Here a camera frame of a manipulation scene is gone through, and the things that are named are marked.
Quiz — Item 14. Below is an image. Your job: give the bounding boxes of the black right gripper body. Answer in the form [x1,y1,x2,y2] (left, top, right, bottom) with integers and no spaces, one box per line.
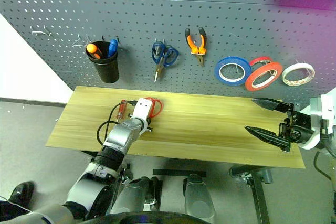
[277,102,314,149]

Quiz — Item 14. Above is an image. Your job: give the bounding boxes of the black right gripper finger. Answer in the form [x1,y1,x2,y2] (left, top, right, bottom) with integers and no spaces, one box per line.
[251,98,288,112]
[244,125,291,153]

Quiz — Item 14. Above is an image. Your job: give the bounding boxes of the red handled scissors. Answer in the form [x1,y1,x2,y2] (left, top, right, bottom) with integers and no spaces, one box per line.
[143,97,164,119]

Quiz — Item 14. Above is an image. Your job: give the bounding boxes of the wide red tape roll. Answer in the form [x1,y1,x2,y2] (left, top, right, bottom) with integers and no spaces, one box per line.
[244,62,284,92]

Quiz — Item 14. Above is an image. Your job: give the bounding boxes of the orange handled needle nose pliers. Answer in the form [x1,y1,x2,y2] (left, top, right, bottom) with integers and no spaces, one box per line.
[185,26,208,67]

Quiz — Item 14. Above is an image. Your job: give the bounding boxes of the grey metal pegboard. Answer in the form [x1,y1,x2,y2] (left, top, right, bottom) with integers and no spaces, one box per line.
[0,0,336,102]

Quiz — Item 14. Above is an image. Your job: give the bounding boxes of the thin red tape roll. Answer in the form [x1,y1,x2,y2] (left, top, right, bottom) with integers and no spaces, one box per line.
[248,56,273,68]

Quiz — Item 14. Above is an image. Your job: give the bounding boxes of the white tape roll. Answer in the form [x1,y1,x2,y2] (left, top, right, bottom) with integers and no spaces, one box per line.
[282,62,316,87]

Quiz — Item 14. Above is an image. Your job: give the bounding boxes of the blue tape roll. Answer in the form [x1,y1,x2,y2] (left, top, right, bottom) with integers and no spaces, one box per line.
[214,56,252,87]

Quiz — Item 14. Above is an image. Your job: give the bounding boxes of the black plastic cup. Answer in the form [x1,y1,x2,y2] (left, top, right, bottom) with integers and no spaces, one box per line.
[86,40,120,83]

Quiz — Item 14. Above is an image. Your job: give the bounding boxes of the dark grey rounded shape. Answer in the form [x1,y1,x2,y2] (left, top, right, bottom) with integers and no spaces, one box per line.
[110,176,161,214]

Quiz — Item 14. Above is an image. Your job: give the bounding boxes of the light grey rounded shape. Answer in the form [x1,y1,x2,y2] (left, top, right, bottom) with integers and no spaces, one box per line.
[183,173,216,219]

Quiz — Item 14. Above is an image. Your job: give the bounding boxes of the black curved rim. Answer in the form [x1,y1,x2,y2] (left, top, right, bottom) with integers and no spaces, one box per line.
[83,211,213,224]

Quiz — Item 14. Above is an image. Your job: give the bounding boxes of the black shoe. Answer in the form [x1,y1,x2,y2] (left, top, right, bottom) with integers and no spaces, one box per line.
[9,180,35,205]

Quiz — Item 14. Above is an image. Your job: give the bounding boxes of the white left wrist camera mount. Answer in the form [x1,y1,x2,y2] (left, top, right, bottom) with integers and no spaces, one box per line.
[132,97,153,133]

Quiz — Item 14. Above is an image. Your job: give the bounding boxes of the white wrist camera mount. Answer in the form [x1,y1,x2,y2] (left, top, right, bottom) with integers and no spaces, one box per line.
[299,94,336,151]
[132,97,153,133]

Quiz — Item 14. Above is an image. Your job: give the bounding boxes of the small red handled screwdriver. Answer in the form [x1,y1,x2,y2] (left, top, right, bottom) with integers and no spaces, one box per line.
[116,100,127,123]

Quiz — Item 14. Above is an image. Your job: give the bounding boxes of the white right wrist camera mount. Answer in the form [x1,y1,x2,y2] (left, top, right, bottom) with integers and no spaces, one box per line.
[299,94,336,151]

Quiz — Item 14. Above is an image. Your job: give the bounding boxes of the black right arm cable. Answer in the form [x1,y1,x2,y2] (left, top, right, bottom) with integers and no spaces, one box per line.
[313,129,336,182]

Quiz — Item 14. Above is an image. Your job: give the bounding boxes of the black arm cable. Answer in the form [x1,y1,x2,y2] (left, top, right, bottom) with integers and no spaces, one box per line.
[96,100,138,146]
[313,129,336,182]

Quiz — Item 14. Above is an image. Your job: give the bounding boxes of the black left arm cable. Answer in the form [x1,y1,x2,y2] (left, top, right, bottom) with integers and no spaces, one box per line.
[96,100,138,146]

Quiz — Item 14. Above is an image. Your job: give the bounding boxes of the blue handled scissors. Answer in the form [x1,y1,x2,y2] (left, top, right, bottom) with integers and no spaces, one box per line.
[151,39,180,83]

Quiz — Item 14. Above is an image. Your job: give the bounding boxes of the blue handled screwdriver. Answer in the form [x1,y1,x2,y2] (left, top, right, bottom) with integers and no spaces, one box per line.
[107,39,119,58]

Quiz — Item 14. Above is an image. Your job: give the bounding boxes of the orange handled screwdriver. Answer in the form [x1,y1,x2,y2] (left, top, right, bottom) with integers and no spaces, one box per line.
[86,42,103,60]

